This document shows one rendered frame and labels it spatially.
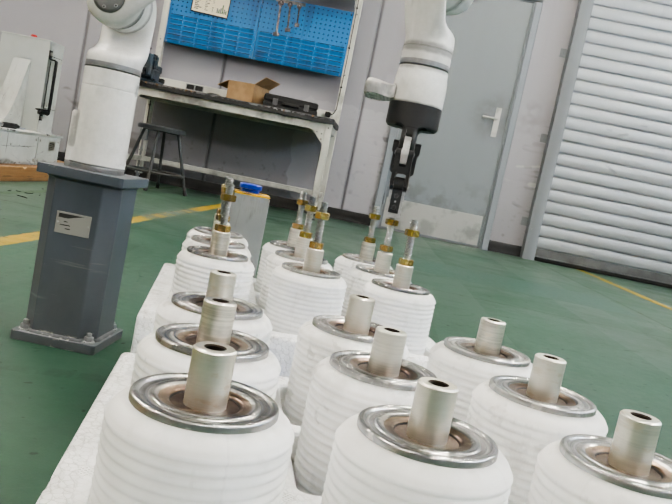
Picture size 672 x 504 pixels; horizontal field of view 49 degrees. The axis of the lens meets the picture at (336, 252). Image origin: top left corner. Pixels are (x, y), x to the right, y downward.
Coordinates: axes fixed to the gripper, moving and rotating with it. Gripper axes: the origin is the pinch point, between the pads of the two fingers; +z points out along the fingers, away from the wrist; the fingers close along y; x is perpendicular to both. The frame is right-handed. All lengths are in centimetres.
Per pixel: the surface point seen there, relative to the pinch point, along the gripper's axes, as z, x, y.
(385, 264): 8.7, -0.5, -1.1
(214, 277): 7.5, 11.9, -47.8
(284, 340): 17.5, 8.7, -22.5
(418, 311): 12.0, -5.9, -15.2
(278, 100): -47, 112, 447
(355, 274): 10.7, 3.3, -3.2
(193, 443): 10, 5, -74
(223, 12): -111, 179, 489
